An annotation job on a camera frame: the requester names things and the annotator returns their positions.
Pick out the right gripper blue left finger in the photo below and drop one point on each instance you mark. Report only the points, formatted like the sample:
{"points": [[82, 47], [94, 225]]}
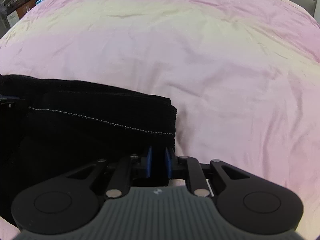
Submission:
{"points": [[145, 161]]}

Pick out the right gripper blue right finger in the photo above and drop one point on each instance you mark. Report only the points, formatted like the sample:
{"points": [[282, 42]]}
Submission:
{"points": [[171, 161]]}

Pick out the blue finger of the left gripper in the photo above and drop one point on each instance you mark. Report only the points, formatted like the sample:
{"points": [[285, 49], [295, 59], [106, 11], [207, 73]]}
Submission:
{"points": [[8, 100]]}

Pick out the black pants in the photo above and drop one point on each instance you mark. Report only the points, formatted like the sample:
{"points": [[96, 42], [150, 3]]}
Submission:
{"points": [[62, 125]]}

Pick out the white drawer cabinet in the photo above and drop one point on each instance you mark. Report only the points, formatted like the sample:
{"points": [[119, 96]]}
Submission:
{"points": [[13, 18]]}

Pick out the wooden bedside desk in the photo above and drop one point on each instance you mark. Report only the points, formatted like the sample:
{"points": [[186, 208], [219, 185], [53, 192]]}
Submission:
{"points": [[26, 7]]}

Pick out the white standing fan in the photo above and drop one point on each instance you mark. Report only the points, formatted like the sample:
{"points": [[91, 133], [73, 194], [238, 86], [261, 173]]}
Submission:
{"points": [[4, 20]]}

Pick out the pink floral bed sheet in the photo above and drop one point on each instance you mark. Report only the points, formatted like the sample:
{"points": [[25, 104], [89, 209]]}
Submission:
{"points": [[243, 74]]}

